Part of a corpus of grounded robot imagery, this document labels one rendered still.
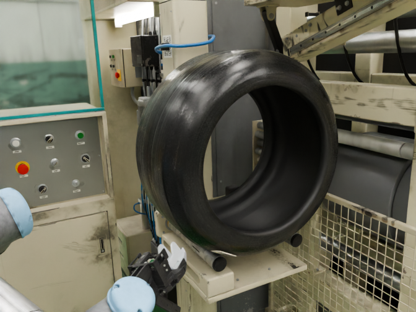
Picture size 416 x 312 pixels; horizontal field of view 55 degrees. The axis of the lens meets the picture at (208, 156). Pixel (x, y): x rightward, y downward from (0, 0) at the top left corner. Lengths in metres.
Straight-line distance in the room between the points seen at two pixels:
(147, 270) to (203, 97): 0.42
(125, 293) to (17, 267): 1.17
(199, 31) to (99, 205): 0.83
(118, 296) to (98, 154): 1.15
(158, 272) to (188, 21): 0.85
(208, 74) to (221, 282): 0.59
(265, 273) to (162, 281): 0.52
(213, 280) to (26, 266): 0.88
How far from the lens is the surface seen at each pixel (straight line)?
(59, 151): 1.71
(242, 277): 1.30
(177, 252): 0.94
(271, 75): 1.06
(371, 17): 1.24
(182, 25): 1.38
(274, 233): 1.18
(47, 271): 1.82
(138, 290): 0.67
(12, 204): 0.93
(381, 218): 1.30
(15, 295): 0.71
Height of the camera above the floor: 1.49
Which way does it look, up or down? 15 degrees down
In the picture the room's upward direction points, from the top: 2 degrees counter-clockwise
